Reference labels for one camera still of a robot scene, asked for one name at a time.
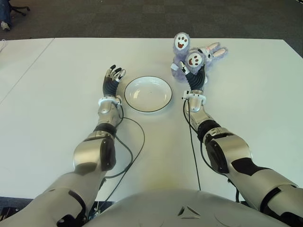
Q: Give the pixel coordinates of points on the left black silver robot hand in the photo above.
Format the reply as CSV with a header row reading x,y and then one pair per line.
x,y
110,86

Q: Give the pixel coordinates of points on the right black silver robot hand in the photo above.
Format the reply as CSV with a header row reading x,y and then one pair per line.
x,y
196,81

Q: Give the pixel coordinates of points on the purple plush bunny doll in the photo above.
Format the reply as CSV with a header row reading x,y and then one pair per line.
x,y
181,55

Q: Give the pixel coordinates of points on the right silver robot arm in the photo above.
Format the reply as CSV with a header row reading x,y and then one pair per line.
x,y
232,151

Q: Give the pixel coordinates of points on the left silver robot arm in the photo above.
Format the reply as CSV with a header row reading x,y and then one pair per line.
x,y
106,113

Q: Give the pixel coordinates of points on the white plate black rim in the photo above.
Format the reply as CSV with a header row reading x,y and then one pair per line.
x,y
148,94

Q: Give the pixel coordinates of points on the black office chair base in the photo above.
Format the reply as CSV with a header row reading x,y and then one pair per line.
x,y
22,8

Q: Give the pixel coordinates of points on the white sneaker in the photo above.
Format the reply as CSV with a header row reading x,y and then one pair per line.
x,y
5,25

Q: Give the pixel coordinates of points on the blue jeans person leg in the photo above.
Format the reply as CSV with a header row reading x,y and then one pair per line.
x,y
4,10

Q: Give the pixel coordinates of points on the grey robot torso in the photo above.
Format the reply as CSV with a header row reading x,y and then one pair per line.
x,y
184,212

